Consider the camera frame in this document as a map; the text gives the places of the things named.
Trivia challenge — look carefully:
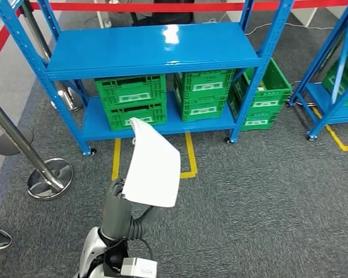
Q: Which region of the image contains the black stanchion post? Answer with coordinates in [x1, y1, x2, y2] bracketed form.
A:
[0, 126, 34, 156]

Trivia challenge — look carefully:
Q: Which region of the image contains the chrome stanchion post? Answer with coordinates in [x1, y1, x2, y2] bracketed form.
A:
[18, 0, 84, 113]
[295, 81, 318, 108]
[0, 93, 74, 200]

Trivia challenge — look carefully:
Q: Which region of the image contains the yellow floor tape outline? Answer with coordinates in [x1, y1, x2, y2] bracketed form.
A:
[111, 132, 198, 181]

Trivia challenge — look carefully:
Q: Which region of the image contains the blue steel shelf rack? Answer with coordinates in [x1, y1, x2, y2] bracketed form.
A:
[287, 0, 348, 142]
[0, 0, 295, 156]

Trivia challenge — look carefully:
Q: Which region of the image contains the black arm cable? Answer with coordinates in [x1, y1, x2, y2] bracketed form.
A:
[139, 237, 154, 262]

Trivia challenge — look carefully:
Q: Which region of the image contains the white plastic mirror housing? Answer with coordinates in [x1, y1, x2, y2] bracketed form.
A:
[121, 116, 182, 209]

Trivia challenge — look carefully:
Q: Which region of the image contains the white floor cable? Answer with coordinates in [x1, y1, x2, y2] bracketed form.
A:
[245, 21, 330, 37]

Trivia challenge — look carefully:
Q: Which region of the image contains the white cabinet panel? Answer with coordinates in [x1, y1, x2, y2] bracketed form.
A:
[290, 8, 318, 28]

